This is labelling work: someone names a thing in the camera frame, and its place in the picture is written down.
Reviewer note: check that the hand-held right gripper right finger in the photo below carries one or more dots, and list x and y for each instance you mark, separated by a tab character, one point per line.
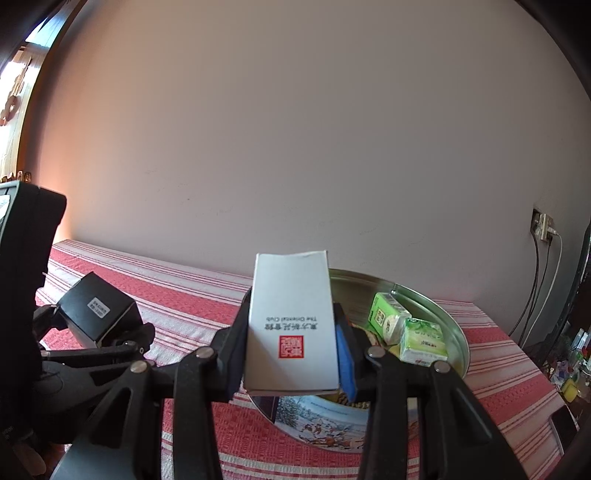
345	360

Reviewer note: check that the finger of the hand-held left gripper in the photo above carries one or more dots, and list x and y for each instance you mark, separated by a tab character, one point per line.
46	323
138	339

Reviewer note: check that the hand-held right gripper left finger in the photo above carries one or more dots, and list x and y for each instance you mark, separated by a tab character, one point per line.
235	346

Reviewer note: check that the black cardboard box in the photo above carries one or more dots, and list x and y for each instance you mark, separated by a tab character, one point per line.
115	318

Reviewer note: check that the bright green tissue pack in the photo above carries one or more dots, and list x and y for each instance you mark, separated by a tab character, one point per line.
383	314

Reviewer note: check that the blue round cookie tin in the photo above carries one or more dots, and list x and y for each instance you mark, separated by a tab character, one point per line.
323	424

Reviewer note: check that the beige and white carton box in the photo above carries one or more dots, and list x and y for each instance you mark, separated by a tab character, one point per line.
291	300

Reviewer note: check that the pale green tissue pack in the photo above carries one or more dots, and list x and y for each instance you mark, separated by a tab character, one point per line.
422	341

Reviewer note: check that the pink striped tablecloth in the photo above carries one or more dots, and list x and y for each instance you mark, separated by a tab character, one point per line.
184	286

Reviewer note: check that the wooden door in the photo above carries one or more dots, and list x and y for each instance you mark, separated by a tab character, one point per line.
46	78

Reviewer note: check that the pile of colourful small items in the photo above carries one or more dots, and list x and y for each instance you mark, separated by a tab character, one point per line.
572	383

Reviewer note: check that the dark wooden furniture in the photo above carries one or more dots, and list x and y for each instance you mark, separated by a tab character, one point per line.
577	286

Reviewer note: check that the wall socket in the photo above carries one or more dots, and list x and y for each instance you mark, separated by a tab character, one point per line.
536	224

